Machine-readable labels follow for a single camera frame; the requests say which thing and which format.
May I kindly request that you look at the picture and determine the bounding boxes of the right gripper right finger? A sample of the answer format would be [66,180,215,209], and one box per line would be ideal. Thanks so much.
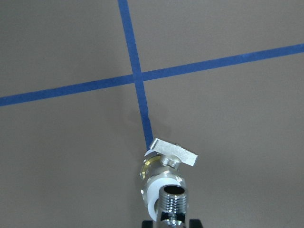
[189,219,203,228]

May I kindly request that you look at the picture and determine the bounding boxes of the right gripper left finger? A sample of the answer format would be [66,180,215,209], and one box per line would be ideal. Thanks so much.
[141,220,154,228]

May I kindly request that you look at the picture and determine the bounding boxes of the small metal pipe fitting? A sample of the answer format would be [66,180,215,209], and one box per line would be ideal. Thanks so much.
[156,185,188,228]

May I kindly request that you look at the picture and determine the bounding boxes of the PPR valve with metal handle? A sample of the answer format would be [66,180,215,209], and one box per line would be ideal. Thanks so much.
[140,138,198,222]

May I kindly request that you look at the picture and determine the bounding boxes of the blue tape grid lines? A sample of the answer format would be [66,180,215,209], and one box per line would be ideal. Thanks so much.
[0,0,304,147]

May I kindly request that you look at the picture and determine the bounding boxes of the brown paper table cover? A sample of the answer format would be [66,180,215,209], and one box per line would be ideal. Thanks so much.
[0,0,304,228]

